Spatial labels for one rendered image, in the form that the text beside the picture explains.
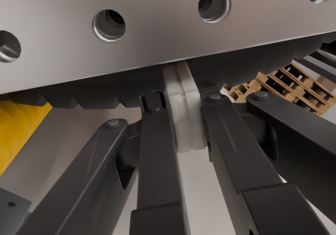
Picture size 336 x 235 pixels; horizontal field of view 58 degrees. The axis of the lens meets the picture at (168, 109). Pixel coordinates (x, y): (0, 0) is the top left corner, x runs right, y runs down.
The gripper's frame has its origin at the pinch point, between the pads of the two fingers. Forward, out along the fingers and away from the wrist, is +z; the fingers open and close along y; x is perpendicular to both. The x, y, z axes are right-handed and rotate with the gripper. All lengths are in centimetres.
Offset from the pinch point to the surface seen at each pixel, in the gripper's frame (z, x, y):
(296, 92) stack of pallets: 386, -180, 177
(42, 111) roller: 11.3, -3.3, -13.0
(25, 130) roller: 7.7, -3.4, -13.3
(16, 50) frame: -0.1, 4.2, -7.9
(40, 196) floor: 58, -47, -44
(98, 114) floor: 127, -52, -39
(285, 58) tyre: 5.5, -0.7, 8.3
